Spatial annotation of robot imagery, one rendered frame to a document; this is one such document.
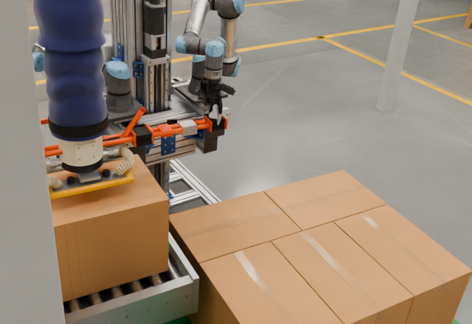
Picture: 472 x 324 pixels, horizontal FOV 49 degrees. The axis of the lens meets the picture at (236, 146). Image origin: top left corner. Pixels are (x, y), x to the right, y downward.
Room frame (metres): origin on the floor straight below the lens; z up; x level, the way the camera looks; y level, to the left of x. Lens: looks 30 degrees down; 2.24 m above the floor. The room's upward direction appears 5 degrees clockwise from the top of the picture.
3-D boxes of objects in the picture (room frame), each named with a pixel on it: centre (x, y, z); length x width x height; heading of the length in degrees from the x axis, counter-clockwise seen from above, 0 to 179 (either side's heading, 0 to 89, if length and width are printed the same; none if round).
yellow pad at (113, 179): (1.72, 0.57, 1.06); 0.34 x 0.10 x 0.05; 121
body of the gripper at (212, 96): (2.10, 0.13, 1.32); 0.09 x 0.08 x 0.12; 121
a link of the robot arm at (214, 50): (2.11, 0.12, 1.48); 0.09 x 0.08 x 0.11; 177
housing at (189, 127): (2.04, 0.22, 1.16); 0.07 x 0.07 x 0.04; 31
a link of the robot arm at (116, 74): (2.44, 0.63, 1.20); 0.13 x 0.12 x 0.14; 67
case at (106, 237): (1.80, 0.62, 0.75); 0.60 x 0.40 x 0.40; 121
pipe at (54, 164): (1.80, 0.62, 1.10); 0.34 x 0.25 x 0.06; 121
